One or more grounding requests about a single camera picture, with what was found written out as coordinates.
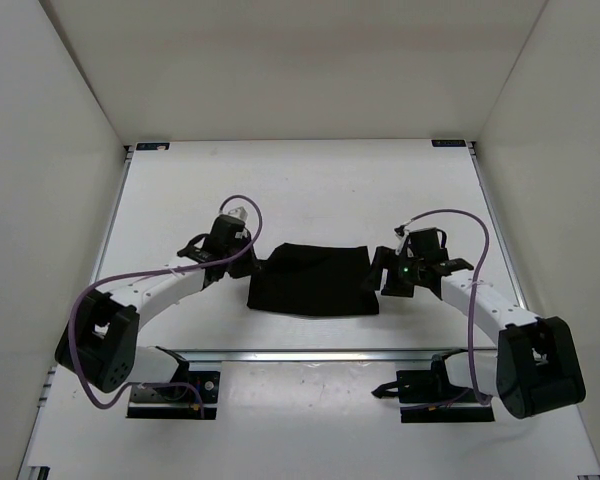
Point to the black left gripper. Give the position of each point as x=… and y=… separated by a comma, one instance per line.
x=250, y=267

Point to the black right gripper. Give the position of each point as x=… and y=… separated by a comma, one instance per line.
x=373, y=280

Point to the black skirt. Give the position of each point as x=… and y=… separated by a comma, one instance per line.
x=314, y=281

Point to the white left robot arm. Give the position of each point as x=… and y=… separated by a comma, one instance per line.
x=107, y=324

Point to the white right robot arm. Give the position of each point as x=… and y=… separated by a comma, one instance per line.
x=534, y=368

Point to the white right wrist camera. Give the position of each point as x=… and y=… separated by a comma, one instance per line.
x=402, y=233

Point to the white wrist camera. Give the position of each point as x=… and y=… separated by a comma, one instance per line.
x=239, y=213
x=402, y=233

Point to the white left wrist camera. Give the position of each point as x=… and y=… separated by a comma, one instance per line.
x=239, y=213

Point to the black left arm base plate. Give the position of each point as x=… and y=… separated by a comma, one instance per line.
x=191, y=392

